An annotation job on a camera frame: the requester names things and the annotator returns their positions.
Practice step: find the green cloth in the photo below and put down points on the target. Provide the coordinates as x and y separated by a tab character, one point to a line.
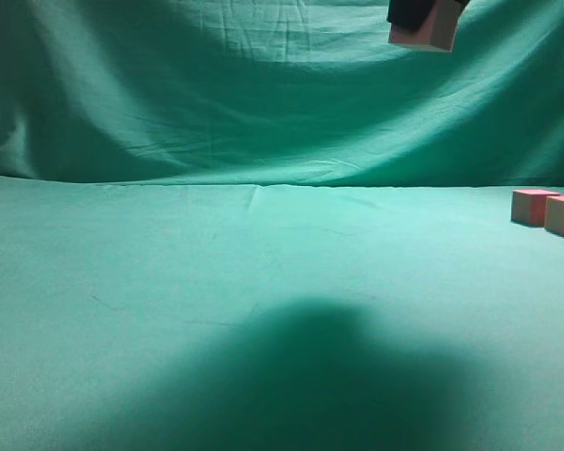
257	225

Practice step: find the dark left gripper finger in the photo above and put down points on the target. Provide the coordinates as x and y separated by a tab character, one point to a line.
409	14

